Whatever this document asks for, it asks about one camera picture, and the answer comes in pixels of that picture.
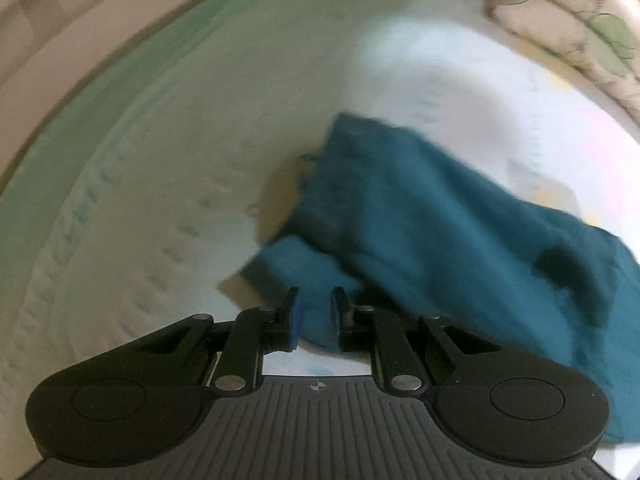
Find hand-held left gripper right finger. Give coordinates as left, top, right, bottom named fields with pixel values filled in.
left=329, top=287, right=502, bottom=394

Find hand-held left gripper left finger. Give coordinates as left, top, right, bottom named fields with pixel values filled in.
left=134, top=287, right=304, bottom=394

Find white patterned bed sheet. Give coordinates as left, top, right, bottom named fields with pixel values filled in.
left=0, top=0, right=640, bottom=480

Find beige bed frame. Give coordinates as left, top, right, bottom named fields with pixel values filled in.
left=0, top=0, right=236, bottom=186

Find cream floral quilt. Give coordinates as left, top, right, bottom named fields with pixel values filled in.
left=480, top=0, right=640, bottom=126

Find teal pants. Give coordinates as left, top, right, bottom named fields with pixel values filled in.
left=240, top=112, right=640, bottom=445

